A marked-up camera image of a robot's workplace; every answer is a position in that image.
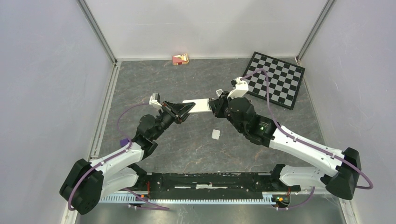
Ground white cable duct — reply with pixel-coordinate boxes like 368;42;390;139
99;191;288;205

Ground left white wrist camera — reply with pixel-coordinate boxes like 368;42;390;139
149;93;162;110

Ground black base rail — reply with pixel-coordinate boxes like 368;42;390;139
117;172;301;200

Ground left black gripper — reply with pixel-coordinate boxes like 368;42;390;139
152;99;196;140

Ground red yellow small box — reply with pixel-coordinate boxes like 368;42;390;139
172;54;189;65

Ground purple block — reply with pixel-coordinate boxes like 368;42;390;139
120;138;129;147

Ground small white battery cover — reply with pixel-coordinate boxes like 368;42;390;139
211;129;220;140

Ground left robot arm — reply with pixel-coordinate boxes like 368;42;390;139
59;101;196;215

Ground white remote red buttons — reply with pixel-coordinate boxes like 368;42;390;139
182;98;212;114

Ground slim white remote control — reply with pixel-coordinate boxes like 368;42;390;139
215;89;223;98

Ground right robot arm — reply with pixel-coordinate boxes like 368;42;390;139
208;92;361;200

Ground black white chessboard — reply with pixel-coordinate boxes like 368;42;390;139
243;52;305;110

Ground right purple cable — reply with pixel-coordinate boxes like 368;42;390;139
241;68;374;211

